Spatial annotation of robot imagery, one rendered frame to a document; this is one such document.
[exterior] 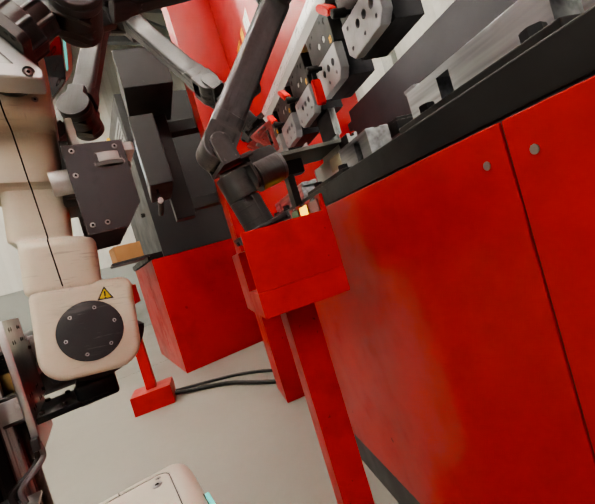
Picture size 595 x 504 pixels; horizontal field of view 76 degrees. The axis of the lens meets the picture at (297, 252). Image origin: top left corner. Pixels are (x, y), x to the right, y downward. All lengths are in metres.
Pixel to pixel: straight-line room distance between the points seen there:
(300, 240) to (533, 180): 0.37
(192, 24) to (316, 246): 1.72
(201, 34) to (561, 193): 1.97
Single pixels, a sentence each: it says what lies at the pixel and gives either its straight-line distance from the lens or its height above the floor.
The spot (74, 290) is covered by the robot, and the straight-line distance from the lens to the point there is 0.76.
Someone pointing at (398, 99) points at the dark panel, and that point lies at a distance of 1.75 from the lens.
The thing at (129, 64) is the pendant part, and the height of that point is 1.87.
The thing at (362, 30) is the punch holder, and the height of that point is 1.12.
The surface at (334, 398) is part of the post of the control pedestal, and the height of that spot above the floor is 0.46.
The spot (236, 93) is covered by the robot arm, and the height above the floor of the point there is 1.05.
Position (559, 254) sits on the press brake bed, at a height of 0.69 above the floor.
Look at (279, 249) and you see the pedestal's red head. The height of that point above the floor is 0.77.
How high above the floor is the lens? 0.77
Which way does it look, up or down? 2 degrees down
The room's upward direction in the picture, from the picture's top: 17 degrees counter-clockwise
